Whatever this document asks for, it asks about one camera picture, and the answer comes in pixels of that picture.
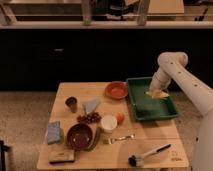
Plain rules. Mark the orange bowl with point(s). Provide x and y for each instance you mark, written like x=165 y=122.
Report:
x=116 y=90

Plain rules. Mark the green plastic tray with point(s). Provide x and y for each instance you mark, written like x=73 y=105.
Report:
x=145 y=108

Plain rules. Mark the black white dish brush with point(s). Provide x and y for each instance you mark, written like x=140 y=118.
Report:
x=138 y=160

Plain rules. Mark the dark red bowl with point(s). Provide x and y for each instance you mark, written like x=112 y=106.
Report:
x=79 y=136

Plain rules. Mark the red grapes bunch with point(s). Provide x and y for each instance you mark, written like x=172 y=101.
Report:
x=89 y=118

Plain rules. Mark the yellow banana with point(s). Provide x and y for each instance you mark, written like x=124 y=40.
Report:
x=157 y=94

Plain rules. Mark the green cucumber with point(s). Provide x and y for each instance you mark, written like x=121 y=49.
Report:
x=95 y=140

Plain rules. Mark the dark brown wooden block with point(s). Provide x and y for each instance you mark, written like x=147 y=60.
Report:
x=61 y=156

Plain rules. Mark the white cup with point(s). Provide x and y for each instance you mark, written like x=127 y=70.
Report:
x=108 y=123

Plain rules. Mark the silver fork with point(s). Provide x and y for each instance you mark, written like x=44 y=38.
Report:
x=113 y=140

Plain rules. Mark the light blue cloth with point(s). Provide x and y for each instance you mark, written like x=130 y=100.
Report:
x=91 y=105

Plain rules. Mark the blue sponge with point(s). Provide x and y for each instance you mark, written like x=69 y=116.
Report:
x=54 y=133

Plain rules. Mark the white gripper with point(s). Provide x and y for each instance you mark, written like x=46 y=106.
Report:
x=158 y=85

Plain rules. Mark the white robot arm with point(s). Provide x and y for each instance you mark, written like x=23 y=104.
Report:
x=172 y=67

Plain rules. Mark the wooden folding table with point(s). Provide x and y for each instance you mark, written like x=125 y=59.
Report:
x=148 y=135

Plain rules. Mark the dark metal cup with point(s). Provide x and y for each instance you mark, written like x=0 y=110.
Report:
x=71 y=103

